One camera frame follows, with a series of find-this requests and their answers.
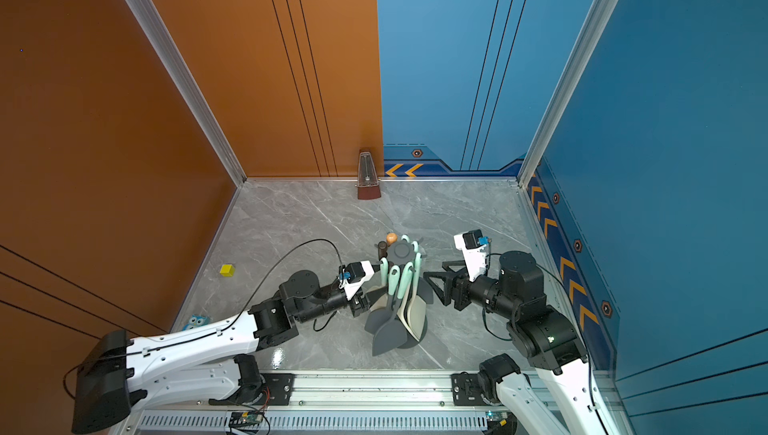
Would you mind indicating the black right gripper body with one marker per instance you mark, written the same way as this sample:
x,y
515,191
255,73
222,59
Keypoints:
x,y
462,284

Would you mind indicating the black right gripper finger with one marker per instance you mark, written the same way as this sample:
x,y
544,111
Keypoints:
x,y
442,283
457,267

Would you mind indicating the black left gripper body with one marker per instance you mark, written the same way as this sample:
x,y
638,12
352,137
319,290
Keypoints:
x,y
357,299

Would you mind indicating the grey kitchen utensil rack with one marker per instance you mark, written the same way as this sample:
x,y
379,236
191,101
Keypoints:
x,y
398,316

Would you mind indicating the cream spatula mint handle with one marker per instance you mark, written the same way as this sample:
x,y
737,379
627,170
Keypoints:
x,y
414,318

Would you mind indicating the grey turner mint handle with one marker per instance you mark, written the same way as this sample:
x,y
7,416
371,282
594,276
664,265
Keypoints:
x,y
392,334

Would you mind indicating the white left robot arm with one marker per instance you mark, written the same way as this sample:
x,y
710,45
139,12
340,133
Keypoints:
x,y
122,375

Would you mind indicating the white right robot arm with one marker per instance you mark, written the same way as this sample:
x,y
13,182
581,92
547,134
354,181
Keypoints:
x,y
548,339

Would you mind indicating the red wooden metronome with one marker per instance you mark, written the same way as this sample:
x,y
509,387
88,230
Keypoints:
x,y
368,187

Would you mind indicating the green circuit board right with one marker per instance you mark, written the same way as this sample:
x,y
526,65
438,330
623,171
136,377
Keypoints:
x,y
501,422

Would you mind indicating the green circuit board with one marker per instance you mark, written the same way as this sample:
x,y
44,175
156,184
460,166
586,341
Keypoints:
x,y
501,422
247,421

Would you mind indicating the small yellow cube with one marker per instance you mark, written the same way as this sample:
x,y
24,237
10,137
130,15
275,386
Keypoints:
x,y
227,270

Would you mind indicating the green circuit board left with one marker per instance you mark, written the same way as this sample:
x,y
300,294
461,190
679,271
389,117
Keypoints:
x,y
247,421

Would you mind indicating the blue owl toy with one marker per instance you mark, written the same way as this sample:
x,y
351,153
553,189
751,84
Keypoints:
x,y
196,321

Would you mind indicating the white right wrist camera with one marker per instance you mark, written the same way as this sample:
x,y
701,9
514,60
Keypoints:
x,y
475,248

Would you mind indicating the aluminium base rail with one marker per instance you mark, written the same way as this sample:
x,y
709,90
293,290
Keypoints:
x,y
337,401

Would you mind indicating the aluminium corner post right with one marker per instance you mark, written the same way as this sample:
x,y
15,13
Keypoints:
x,y
588,38

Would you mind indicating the aluminium corner post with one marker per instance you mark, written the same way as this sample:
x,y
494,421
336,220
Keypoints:
x,y
161,40
588,38

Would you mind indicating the aluminium corner post left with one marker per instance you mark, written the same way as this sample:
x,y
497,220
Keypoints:
x,y
161,40

